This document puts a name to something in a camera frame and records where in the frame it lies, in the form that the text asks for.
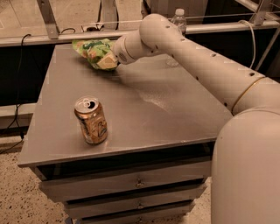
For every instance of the middle grey drawer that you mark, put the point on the middle grey drawer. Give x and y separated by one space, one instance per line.
134 200

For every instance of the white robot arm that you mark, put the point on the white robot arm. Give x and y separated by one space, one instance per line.
246 157

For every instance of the green rice chip bag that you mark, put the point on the green rice chip bag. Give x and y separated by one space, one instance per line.
93 50

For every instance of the top grey drawer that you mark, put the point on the top grey drawer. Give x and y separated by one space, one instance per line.
97 184

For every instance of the grey drawer cabinet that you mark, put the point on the grey drawer cabinet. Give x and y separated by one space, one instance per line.
155 114

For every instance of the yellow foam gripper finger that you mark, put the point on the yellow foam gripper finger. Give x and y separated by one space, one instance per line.
109 61

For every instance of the clear plastic water bottle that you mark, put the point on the clear plastic water bottle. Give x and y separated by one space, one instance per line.
179 20

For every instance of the orange soda can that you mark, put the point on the orange soda can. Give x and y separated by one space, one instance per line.
89 112

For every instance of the metal railing frame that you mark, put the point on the metal railing frame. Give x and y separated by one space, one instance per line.
44 22

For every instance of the bottom grey drawer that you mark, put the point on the bottom grey drawer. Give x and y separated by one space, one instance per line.
141 215

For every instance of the grey drawer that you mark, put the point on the grey drawer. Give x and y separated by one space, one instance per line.
141 215
134 200
97 184

